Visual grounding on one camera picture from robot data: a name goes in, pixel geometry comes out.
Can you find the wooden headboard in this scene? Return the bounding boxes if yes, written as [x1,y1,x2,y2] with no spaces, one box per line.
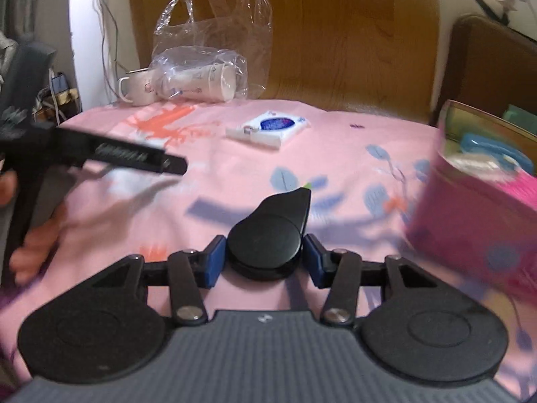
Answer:
[126,0,454,123]

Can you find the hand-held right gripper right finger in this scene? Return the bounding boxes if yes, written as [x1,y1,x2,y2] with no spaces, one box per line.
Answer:
[303,234,437,327]

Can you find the person's left hand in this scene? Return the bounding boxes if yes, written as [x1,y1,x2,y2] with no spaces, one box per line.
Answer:
[0,174,68,280]

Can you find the thin dark cable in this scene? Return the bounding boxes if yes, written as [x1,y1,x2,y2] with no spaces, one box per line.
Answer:
[92,0,127,102]

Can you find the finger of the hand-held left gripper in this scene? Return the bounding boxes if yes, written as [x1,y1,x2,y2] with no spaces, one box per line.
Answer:
[161,152,188,176]

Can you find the clear plastic bag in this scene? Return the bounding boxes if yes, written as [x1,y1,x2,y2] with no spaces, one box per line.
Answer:
[152,0,273,104]

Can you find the white enamel mug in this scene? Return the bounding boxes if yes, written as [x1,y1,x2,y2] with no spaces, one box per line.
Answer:
[118,68,158,106]

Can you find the stack of paper cups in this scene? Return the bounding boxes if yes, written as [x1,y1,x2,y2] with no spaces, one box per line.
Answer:
[161,62,238,102]

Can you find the pink biscuit tin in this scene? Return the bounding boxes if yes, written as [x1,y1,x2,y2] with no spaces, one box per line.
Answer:
[405,100,537,303]

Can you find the pink floral bed sheet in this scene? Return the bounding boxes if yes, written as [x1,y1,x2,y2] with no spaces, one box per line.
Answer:
[0,100,537,403]

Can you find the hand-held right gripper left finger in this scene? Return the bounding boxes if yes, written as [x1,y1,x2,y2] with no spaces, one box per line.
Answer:
[91,235,227,327]

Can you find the blue glasses case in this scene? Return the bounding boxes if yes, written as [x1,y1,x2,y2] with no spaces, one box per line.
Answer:
[460,132,536,175]

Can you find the white tissue packet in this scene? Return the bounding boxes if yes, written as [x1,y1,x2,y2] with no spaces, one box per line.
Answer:
[226,110,312,150]

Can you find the dark grey cloth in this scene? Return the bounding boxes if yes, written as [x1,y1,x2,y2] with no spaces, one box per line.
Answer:
[0,29,58,135]

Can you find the teal cup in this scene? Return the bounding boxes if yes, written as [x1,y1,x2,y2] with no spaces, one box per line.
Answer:
[503,104,537,125]

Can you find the black round case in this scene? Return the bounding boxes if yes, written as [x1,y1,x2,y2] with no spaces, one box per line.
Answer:
[227,187,313,282]

